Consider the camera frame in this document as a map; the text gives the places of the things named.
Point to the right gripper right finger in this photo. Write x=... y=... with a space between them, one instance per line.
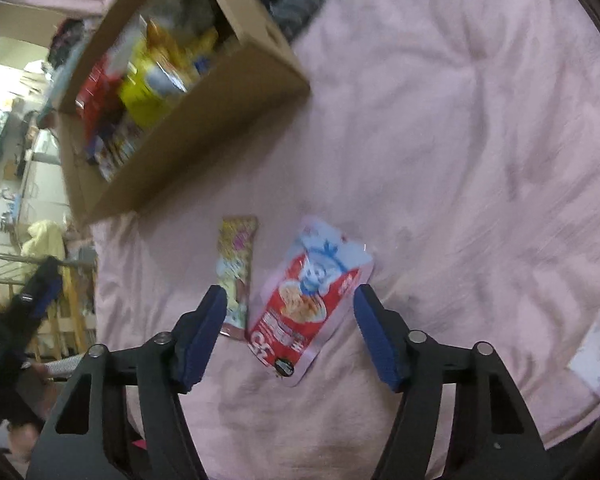
x=493 y=433

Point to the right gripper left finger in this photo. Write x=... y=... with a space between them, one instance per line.
x=120 y=415

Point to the white red noodle snack bag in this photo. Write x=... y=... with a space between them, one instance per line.
x=306 y=298

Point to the small chocolate bar wrapper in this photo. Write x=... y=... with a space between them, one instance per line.
x=233 y=271

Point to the yellow snack bag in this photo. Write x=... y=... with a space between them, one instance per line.
x=147 y=92

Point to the white red chicken snack bag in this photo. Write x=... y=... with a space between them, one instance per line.
x=113 y=146

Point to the dark blue snack bag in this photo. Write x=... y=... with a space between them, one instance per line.
x=202 y=64

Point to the blue Lonely God snack bag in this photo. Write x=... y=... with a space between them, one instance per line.
x=119 y=54

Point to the left hand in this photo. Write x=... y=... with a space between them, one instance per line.
x=40 y=394

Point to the yellow wooden rack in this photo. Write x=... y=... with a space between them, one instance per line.
x=68 y=328

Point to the pink bed duvet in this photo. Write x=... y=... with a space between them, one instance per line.
x=459 y=140

